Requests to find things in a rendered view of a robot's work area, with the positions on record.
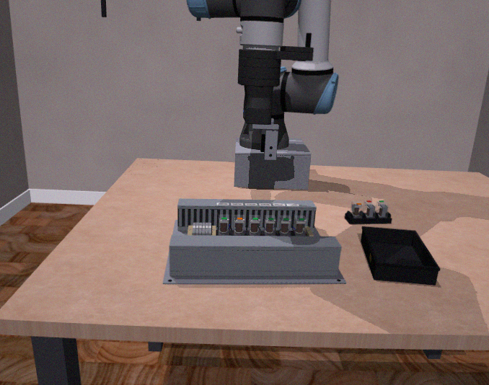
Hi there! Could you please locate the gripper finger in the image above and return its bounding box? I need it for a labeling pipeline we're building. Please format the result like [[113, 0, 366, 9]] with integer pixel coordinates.
[[252, 124, 279, 160], [260, 118, 274, 152]]

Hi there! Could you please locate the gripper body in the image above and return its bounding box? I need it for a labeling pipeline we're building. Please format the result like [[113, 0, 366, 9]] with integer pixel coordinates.
[[237, 21, 314, 125]]

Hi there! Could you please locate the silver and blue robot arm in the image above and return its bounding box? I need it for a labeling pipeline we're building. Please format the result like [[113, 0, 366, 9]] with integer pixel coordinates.
[[186, 0, 339, 150]]

